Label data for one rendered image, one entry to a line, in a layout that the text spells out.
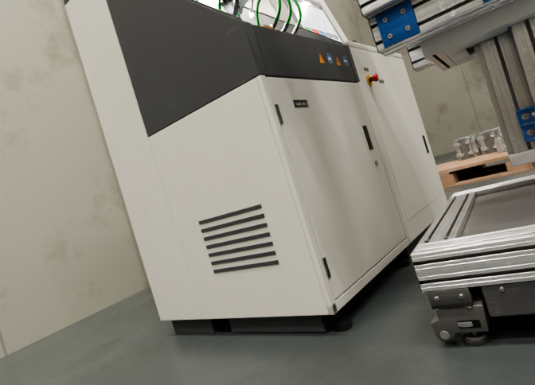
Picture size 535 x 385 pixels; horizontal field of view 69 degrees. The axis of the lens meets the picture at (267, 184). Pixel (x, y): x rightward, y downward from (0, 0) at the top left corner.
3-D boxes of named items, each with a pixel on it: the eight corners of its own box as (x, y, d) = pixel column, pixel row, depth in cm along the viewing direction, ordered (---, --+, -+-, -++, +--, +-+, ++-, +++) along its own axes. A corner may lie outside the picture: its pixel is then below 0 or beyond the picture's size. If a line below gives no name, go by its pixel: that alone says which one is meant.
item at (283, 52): (268, 75, 116) (251, 23, 116) (257, 81, 118) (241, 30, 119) (356, 81, 164) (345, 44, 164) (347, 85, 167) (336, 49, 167)
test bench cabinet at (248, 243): (341, 339, 111) (259, 74, 112) (208, 337, 148) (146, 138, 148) (415, 258, 166) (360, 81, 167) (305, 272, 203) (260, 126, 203)
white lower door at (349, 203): (336, 300, 113) (267, 75, 114) (329, 301, 115) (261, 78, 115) (408, 237, 164) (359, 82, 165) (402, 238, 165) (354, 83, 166)
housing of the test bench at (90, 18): (208, 337, 148) (93, -41, 149) (165, 336, 165) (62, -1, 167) (361, 235, 257) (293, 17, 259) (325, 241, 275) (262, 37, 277)
